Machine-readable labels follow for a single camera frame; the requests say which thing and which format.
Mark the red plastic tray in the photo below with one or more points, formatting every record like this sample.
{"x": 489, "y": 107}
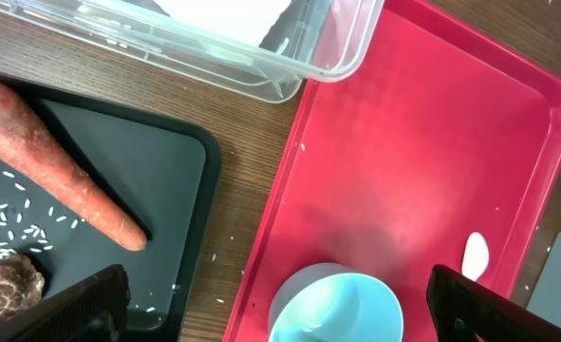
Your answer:
{"x": 440, "y": 133}

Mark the white rice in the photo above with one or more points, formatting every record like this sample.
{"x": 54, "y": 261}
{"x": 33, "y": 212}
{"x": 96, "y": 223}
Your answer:
{"x": 31, "y": 220}

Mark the black tray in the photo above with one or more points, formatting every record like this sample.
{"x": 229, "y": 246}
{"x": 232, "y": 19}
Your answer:
{"x": 161, "y": 171}

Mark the clear plastic bin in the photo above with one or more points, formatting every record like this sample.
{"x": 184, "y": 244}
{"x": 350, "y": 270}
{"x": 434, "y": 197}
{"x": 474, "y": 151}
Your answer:
{"x": 323, "y": 40}

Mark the orange carrot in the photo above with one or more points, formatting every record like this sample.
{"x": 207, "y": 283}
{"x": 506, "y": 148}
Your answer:
{"x": 27, "y": 146}

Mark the white crumpled paper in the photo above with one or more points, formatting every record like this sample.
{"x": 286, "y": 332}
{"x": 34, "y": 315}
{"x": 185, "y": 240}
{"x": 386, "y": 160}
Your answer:
{"x": 245, "y": 21}

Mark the white plastic spoon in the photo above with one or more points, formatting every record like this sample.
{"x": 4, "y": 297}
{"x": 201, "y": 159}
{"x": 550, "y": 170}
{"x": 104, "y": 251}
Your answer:
{"x": 476, "y": 257}

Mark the blue bowl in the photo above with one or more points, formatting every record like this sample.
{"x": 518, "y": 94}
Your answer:
{"x": 328, "y": 302}

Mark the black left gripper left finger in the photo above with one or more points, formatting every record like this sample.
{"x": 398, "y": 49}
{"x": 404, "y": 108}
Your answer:
{"x": 94, "y": 309}

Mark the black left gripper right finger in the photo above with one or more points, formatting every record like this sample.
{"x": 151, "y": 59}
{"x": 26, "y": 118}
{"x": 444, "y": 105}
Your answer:
{"x": 464, "y": 311}

